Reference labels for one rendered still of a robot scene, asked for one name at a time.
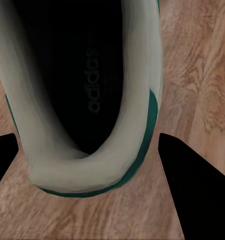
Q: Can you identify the gym shoe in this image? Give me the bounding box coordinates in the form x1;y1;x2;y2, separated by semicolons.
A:
0;0;164;199

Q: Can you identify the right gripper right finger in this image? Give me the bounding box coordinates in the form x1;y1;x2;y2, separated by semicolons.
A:
158;133;225;240

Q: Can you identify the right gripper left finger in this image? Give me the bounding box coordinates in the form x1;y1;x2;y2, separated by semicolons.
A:
0;133;19;182

